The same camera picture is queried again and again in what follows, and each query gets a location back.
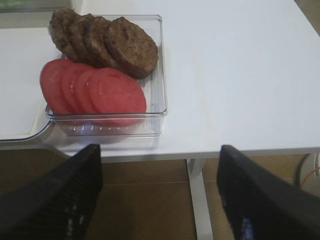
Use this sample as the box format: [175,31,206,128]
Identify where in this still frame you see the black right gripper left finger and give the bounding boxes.
[0,144,102,240]

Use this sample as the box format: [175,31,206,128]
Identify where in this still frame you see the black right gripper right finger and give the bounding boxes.
[216,145,320,240]

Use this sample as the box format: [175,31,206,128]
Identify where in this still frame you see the red tomato slice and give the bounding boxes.
[60,63,93,114]
[87,67,147,114]
[39,58,74,115]
[74,69,99,114]

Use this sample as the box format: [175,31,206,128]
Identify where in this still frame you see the red tomato slice front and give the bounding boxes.
[87,67,147,114]

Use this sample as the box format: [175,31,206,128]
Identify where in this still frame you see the clear plastic patty tomato container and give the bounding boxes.
[45,15,168,137]

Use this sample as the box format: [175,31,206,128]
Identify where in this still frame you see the red tomato slice rear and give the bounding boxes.
[39,58,74,115]

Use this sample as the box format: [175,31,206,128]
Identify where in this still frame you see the white metal serving tray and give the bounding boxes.
[0,27,61,141]

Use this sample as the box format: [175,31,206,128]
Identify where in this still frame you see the brown burger patty front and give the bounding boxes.
[104,16,159,79]

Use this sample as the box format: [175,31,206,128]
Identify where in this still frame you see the brown burger patty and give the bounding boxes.
[84,16,121,70]
[68,13,100,68]
[48,8,80,63]
[104,16,159,79]

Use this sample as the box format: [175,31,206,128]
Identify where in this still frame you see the brown burger patty rear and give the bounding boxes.
[48,8,80,63]

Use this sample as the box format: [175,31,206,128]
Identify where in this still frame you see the black cable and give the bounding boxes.
[295,152,313,186]

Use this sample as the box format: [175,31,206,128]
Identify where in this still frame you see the orange cable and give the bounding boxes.
[299,167,320,188]

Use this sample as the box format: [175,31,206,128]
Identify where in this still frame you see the white table leg frame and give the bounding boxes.
[186,158,214,240]

